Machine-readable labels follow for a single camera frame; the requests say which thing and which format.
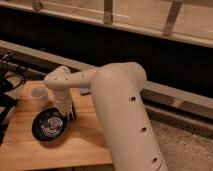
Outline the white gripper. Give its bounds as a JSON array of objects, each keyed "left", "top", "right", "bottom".
[{"left": 53, "top": 89, "right": 72, "bottom": 116}]

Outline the black ceramic bowl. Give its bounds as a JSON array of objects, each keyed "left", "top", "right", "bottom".
[{"left": 32, "top": 108, "right": 68, "bottom": 142}]

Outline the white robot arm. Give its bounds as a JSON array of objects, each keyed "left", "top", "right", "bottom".
[{"left": 44, "top": 62, "right": 168, "bottom": 171}]

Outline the black white striped box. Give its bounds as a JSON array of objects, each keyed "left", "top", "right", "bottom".
[{"left": 68, "top": 105, "right": 77, "bottom": 120}]

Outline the blue small object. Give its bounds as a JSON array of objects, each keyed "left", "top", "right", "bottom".
[{"left": 80, "top": 88, "right": 91, "bottom": 96}]

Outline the translucent plastic cup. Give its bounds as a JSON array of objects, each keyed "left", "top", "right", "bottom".
[{"left": 30, "top": 86, "right": 49, "bottom": 108}]

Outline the wooden board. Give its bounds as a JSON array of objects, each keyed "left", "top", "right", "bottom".
[{"left": 0, "top": 81, "right": 112, "bottom": 171}]

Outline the black cables and equipment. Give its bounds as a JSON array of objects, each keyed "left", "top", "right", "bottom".
[{"left": 0, "top": 51, "right": 27, "bottom": 146}]

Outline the metal frame rail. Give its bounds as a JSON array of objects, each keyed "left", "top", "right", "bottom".
[{"left": 0, "top": 40, "right": 213, "bottom": 119}]

